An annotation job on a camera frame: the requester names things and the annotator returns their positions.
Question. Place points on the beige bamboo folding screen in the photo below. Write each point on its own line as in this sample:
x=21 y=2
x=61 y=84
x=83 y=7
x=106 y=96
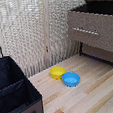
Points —
x=19 y=33

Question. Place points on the blue plastic bowl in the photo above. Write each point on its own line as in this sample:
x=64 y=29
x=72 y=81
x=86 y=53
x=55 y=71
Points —
x=71 y=79

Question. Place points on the black fabric storage box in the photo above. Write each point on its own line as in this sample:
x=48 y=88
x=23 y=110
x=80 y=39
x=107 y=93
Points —
x=12 y=91

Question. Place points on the yellow plastic bowl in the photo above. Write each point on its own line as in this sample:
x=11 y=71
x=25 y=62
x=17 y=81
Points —
x=57 y=72

